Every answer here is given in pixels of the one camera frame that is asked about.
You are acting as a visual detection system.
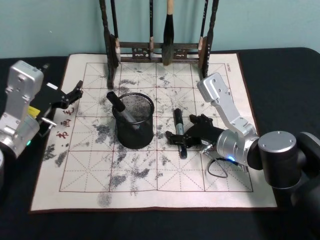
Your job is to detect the dark wooden brush rack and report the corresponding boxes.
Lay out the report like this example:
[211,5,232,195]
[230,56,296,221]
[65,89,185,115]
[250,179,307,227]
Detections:
[98,0,221,90]

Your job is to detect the black table cloth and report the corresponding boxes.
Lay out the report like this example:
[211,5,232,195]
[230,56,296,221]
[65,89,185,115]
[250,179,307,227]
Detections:
[0,46,320,240]

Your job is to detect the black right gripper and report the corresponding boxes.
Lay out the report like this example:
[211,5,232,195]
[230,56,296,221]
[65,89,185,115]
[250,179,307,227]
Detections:
[165,113,226,151]

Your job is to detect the cream calligraphy practice mat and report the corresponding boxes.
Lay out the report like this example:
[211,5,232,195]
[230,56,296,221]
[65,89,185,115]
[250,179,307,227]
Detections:
[27,52,279,214]

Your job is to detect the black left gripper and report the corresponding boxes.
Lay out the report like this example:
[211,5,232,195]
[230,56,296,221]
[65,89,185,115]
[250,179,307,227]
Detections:
[28,80,84,137]

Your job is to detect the thin black calligraphy brush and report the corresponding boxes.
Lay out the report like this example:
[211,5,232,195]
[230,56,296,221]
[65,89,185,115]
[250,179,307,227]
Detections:
[109,0,122,68]
[148,0,156,60]
[198,0,210,51]

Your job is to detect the black grey marker pen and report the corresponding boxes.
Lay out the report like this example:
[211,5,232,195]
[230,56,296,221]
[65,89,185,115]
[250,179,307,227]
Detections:
[173,108,188,160]
[106,91,141,125]

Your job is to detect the black mesh pen cup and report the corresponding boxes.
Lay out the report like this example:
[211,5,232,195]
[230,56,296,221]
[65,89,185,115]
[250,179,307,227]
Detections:
[111,92,155,150]

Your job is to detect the large thick calligraphy brush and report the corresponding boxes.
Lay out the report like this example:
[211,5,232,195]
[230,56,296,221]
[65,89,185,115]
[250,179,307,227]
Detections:
[161,0,175,67]

